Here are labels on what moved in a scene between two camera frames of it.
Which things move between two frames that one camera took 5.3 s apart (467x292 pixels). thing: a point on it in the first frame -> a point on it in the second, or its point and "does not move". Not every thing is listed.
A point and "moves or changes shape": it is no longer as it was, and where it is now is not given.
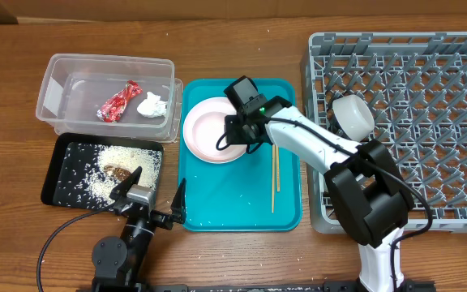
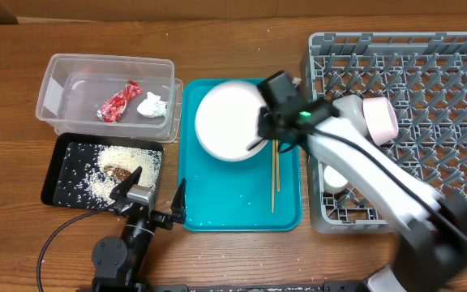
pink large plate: x=203 y=127 moves or changes shape
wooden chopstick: x=273 y=160 does not move
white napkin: x=152 y=106 does not move
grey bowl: x=354 y=116 does not move
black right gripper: x=232 y=136 -> x=263 y=130
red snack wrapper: x=112 y=110 does not move
